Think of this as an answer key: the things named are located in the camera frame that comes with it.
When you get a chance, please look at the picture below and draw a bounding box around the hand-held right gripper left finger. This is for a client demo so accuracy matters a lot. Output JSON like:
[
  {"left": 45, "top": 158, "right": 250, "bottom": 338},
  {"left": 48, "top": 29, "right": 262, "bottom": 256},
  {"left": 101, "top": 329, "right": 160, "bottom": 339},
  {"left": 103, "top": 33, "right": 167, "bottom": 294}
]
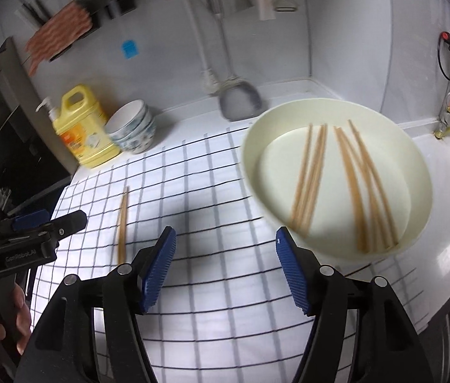
[{"left": 16, "top": 226, "right": 178, "bottom": 383}]

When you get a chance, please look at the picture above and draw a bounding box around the blue wall sticker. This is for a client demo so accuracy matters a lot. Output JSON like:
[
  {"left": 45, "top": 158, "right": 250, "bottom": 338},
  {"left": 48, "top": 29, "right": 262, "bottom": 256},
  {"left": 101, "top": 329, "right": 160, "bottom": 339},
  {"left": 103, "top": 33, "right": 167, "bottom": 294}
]
[{"left": 122, "top": 40, "right": 140, "bottom": 60}]

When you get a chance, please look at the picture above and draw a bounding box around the white hanging utensil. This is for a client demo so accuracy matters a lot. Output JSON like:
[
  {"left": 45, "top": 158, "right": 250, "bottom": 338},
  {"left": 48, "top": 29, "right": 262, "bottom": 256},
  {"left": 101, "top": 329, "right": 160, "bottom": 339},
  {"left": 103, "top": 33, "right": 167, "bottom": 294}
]
[{"left": 183, "top": 0, "right": 221, "bottom": 94}]

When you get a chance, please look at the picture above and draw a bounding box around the person's left hand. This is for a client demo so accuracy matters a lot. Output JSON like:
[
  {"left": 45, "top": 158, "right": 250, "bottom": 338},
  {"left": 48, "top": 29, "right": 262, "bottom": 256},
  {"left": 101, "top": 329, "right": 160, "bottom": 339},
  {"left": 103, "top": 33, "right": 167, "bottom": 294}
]
[{"left": 0, "top": 284, "right": 33, "bottom": 355}]

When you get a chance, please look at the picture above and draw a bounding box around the single wooden chopstick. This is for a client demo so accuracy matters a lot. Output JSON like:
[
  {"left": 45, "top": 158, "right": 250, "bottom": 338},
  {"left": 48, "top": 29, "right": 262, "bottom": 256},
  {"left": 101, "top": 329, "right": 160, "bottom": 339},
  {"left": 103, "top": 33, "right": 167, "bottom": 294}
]
[{"left": 117, "top": 185, "right": 130, "bottom": 265}]

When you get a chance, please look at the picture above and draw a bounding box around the blue floral ceramic bowl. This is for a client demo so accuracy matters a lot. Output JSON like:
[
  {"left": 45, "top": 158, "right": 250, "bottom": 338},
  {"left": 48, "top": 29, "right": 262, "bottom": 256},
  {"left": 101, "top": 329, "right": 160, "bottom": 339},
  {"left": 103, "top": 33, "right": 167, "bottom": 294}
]
[
  {"left": 109, "top": 120, "right": 157, "bottom": 147},
  {"left": 105, "top": 100, "right": 154, "bottom": 138},
  {"left": 115, "top": 131, "right": 157, "bottom": 155}
]

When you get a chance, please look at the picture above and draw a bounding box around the large cream bowl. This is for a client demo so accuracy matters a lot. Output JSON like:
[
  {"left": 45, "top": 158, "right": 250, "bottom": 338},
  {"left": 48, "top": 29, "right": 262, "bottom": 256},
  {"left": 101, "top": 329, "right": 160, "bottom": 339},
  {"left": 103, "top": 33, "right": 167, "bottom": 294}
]
[{"left": 241, "top": 98, "right": 434, "bottom": 260}]

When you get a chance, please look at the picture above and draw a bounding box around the hanging metal spatula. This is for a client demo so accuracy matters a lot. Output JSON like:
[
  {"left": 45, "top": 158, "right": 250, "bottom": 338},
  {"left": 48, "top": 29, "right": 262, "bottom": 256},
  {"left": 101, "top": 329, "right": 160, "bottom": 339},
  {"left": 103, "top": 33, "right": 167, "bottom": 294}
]
[{"left": 205, "top": 0, "right": 263, "bottom": 121}]

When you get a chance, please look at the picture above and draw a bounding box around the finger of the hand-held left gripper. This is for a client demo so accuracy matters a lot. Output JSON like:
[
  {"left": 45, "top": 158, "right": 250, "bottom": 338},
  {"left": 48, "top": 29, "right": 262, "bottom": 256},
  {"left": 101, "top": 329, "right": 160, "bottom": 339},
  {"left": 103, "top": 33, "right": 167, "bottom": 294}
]
[
  {"left": 35, "top": 210, "right": 88, "bottom": 248},
  {"left": 0, "top": 208, "right": 50, "bottom": 237}
]

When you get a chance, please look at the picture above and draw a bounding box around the yellow detergent bottle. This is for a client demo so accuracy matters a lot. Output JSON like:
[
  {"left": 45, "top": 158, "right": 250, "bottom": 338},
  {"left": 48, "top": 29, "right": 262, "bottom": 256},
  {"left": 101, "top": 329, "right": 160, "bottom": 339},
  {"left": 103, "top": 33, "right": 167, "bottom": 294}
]
[{"left": 35, "top": 84, "right": 122, "bottom": 169}]

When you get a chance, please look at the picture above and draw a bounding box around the pile of wooden chopsticks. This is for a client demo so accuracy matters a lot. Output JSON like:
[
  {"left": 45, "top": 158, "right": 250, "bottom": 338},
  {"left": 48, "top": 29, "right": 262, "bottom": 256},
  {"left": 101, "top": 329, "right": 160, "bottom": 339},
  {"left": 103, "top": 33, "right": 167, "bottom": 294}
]
[{"left": 290, "top": 120, "right": 401, "bottom": 254}]

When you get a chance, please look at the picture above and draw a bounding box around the white black checkered cloth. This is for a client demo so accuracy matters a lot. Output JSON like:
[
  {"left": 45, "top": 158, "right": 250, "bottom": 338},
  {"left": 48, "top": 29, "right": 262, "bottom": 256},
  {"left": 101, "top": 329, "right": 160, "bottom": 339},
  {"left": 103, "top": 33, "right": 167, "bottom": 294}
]
[{"left": 29, "top": 122, "right": 421, "bottom": 383}]

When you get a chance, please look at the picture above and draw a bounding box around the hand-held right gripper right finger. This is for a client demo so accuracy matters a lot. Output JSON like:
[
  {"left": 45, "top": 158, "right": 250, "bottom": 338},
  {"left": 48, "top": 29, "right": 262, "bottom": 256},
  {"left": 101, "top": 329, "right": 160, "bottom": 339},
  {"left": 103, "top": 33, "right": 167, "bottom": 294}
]
[{"left": 275, "top": 226, "right": 435, "bottom": 383}]

